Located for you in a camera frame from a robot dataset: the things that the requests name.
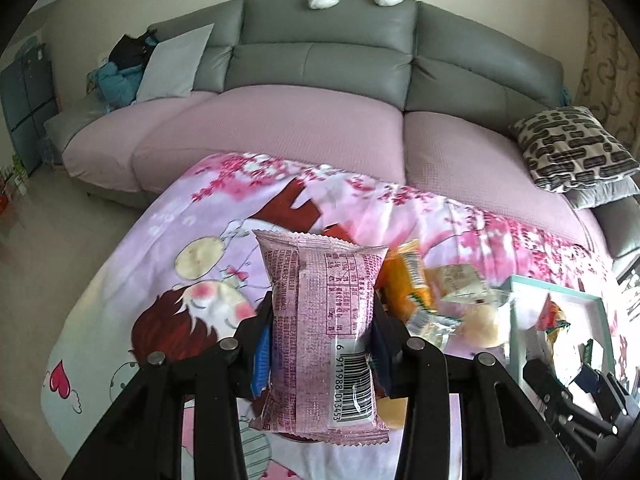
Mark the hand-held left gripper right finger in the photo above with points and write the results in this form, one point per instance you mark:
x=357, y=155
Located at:
x=382, y=360

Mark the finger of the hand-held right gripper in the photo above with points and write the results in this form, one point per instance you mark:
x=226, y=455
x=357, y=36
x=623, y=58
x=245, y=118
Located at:
x=542, y=380
x=587, y=380

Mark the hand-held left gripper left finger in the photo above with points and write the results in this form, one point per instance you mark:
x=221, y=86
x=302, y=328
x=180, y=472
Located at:
x=261, y=367

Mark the cream yellow snack packet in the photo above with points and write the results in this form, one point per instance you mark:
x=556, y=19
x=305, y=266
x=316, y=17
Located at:
x=392, y=412

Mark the teal rimmed white tray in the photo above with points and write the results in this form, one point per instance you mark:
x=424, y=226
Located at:
x=592, y=320

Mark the red snack packet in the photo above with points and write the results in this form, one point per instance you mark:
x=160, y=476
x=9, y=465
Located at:
x=552, y=315

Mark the pink snack packet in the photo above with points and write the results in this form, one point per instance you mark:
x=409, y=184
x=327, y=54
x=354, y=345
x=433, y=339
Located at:
x=320, y=320

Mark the cream bun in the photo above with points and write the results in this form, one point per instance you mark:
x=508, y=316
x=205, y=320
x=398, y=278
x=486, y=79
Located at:
x=482, y=325

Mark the orange snack packet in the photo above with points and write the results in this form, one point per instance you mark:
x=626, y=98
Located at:
x=405, y=280

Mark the clear green-edged cracker packet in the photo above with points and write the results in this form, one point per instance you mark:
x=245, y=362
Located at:
x=430, y=327

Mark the pale printed snack wrapper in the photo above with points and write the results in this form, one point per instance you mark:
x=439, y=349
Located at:
x=462, y=282

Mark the pink printed blanket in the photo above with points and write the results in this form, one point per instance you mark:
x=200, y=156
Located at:
x=165, y=220

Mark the black white patterned pillow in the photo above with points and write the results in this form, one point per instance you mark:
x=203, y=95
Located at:
x=575, y=147

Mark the pink sofa seat cover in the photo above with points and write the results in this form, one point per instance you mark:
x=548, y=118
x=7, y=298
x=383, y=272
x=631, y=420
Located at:
x=280, y=130

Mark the patterned beige curtain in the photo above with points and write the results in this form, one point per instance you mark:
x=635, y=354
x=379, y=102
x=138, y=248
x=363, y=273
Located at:
x=612, y=75

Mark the grey leather sofa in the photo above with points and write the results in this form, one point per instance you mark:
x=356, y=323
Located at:
x=325, y=55

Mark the green red floor clutter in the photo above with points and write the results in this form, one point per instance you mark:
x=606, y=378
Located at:
x=12, y=180

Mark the light grey pillow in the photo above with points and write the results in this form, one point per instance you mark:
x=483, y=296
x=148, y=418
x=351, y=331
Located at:
x=172, y=65

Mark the blue cloth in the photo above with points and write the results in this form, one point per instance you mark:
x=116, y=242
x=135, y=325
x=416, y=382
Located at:
x=115, y=87

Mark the black bag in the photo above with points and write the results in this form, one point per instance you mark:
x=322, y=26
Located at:
x=130, y=50

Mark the grey blue cabinet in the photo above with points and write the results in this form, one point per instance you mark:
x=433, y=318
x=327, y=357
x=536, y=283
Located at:
x=27, y=110

